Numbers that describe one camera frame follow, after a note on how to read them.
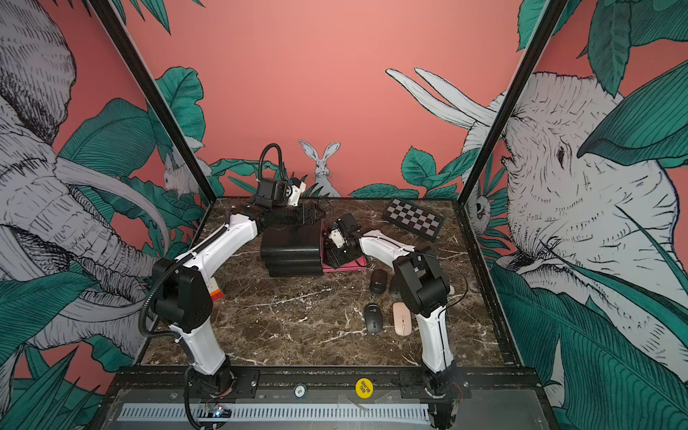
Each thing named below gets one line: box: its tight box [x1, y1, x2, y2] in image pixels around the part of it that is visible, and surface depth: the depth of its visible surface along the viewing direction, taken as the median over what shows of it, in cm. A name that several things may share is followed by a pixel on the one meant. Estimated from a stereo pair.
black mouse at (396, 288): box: [389, 275, 403, 300], surface depth 94 cm
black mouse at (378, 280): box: [369, 268, 388, 294], surface depth 95 cm
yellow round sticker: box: [354, 377, 375, 400], surface depth 75 cm
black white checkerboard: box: [381, 197, 446, 242], surface depth 113 cm
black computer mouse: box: [364, 302, 383, 335], surface depth 87 cm
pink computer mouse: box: [392, 301, 413, 337], surface depth 86 cm
